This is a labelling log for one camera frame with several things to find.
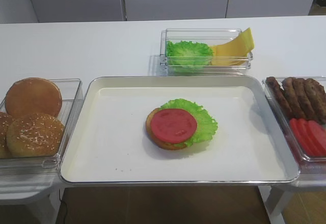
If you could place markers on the sesame bun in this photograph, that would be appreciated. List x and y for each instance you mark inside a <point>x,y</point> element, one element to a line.
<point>36,134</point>
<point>5,121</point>

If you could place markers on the brown patty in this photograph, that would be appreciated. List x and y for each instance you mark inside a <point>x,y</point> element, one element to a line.
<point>316,96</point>
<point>308,112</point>
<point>278,94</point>
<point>292,99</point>

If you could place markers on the clear bun container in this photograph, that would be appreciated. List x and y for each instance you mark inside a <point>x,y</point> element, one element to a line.
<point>72,99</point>

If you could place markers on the red tomato slice on bun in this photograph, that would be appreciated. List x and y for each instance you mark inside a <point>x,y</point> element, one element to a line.
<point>173,125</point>

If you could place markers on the green lettuce in container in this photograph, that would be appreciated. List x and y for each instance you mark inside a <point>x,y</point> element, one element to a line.
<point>188,53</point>

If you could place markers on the clear lettuce cheese container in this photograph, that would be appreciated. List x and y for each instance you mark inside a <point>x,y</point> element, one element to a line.
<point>210,37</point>

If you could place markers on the yellow cheese slices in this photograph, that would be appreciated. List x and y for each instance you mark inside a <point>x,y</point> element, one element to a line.
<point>234,52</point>

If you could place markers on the green lettuce leaf on bun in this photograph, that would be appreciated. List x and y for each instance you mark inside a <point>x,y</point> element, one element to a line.
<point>206,124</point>

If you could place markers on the plain bun bottom in container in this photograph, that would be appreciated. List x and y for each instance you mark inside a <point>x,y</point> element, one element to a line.
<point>33,95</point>

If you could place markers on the clear patty tomato container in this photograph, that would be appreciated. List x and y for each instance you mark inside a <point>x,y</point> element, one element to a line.
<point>284,122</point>

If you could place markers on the red tomato slices in container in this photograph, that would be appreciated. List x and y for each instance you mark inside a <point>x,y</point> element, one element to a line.
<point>310,136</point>

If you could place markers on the bottom bun on tray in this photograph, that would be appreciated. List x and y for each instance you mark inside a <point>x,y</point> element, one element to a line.
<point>161,144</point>

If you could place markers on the sesame bun top right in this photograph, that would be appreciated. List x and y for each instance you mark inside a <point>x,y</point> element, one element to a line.
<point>36,134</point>

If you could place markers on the sesame bun top left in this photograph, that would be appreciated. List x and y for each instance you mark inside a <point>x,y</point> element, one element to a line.
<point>5,121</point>

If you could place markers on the metal baking tray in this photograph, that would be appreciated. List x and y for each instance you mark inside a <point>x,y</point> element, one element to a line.
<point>110,144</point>

